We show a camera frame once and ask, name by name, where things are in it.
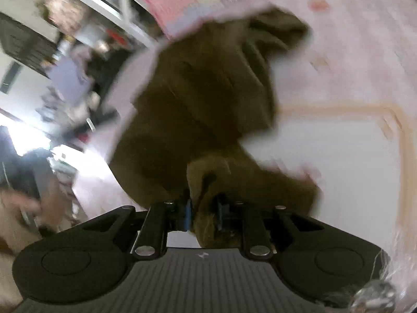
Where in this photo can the lavender folded clothes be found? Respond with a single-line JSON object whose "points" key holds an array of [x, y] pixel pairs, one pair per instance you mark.
{"points": [[69, 76]]}

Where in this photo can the pink checkered desk mat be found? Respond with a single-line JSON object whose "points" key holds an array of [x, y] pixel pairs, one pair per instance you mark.
{"points": [[354, 233]]}

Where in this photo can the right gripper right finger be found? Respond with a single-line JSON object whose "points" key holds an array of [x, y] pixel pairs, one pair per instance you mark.
{"points": [[242, 222]]}

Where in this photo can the dark olive brown garment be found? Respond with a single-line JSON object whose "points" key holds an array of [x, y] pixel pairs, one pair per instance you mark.
{"points": [[209, 90]]}

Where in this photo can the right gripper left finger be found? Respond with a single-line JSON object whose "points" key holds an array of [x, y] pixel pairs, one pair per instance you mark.
{"points": [[160, 220]]}

